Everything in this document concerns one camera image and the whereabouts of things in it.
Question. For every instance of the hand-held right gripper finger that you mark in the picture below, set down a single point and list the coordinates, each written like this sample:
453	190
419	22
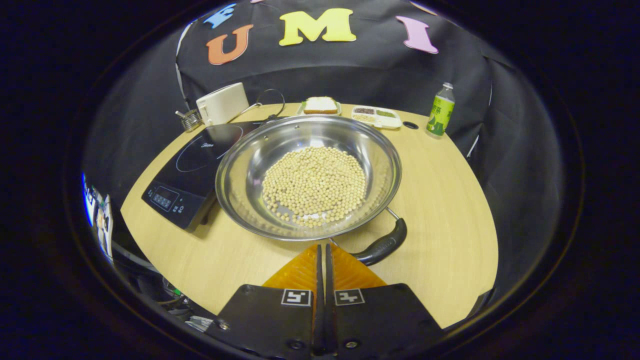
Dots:
319	300
329	300

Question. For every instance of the pile of soybeans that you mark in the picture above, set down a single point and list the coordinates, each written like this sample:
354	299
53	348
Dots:
315	185

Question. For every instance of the stainless steel pot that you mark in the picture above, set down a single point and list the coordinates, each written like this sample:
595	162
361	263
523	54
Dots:
250	165

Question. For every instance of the black induction cooktop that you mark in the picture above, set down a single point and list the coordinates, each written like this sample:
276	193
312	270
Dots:
190	180

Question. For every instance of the white divided spice tray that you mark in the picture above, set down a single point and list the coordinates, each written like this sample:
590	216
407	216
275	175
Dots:
377	117

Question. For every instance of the black table grommet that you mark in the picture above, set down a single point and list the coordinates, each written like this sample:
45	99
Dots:
410	125

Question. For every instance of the plate with bread slice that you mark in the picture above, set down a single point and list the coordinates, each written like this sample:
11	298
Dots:
320	105

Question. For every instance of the green drink bottle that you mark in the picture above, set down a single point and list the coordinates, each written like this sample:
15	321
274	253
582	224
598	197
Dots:
440	115

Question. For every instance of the white toaster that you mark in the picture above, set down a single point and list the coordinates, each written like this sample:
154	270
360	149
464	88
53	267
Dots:
222	104

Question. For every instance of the black backdrop cloth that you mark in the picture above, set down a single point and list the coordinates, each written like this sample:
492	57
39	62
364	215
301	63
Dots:
325	70

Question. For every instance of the blue white printed sheet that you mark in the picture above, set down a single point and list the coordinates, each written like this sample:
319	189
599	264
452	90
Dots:
97	215

